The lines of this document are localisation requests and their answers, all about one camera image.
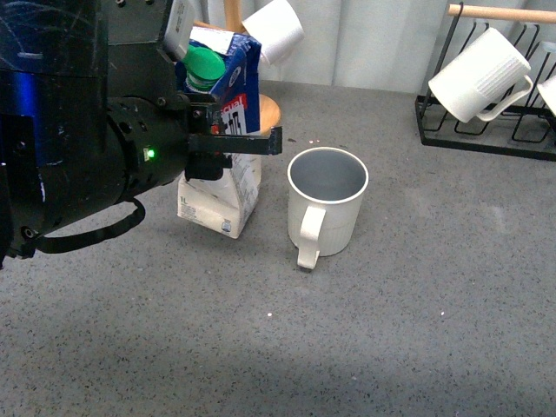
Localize white cup on tree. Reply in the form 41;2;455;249
242;0;305;65

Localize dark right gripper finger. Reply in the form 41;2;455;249
184;152;233;181

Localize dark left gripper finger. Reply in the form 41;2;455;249
188;126;282;156

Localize wooden mug tree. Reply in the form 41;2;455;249
193;0;282;136

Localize white mug on rack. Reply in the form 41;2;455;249
428;28;533;123
537;76;556;116

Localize black wire mug rack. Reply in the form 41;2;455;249
414;2;555;161

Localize blue white milk carton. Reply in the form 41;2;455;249
175;27;261;239

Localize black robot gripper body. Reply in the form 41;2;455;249
108;94;219;202

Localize white ribbed mug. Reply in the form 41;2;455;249
287;147;369;269

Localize black cable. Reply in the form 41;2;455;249
34;197;147;255

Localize white curtain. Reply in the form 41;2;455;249
199;0;556;95

